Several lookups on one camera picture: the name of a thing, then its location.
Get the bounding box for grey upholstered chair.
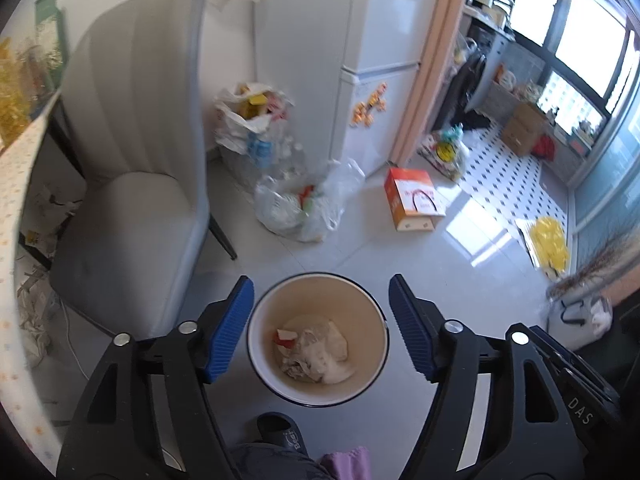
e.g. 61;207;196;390
50;0;210;340

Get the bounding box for white bag of bottles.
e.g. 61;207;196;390
214;82;305;190

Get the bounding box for white tissue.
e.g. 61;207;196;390
273;318;355;385

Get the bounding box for colourful smiley bag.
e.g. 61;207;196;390
418;124;470;182

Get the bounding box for orange white paper bag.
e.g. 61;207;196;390
384;167;447;232

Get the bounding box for green box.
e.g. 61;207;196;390
35;0;68;88

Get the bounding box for white refrigerator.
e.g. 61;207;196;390
254;0;436;174

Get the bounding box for red white wrapper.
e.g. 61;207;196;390
273;330;298;350

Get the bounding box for peach curtain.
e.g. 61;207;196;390
390;0;466;167

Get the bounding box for clear trash bag on floor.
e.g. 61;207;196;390
254;158;366;243

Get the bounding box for black slipper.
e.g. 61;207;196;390
256;412;308;455

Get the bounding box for large yellow oil bottle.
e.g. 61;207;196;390
0;37;32;151

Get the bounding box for brown cardboard box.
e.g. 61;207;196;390
500;102;550;157

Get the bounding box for cream round trash bin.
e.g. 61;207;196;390
246;273;390;408

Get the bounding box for floral cream tablecloth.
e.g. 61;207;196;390
1;94;61;479

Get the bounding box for yellow plastic bag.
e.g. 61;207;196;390
528;217;570;275

